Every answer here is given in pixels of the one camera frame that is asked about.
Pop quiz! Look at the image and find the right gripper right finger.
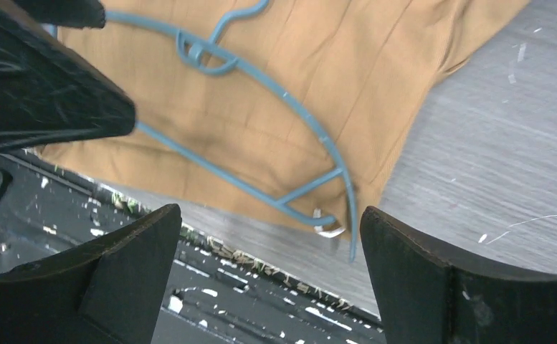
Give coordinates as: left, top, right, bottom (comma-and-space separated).
360, 206, 557, 344

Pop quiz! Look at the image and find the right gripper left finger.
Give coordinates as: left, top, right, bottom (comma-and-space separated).
0, 204, 182, 343

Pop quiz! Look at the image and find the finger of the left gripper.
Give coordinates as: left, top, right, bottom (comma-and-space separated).
14, 0, 106, 29
0, 1, 136, 153

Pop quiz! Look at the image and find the teal blue wire hanger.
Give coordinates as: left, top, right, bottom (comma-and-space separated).
45, 0, 359, 263

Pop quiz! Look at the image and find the tan brown skirt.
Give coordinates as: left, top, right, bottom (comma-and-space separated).
37, 0, 525, 229

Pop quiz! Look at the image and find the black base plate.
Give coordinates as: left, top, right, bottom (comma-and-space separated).
0, 152, 386, 343

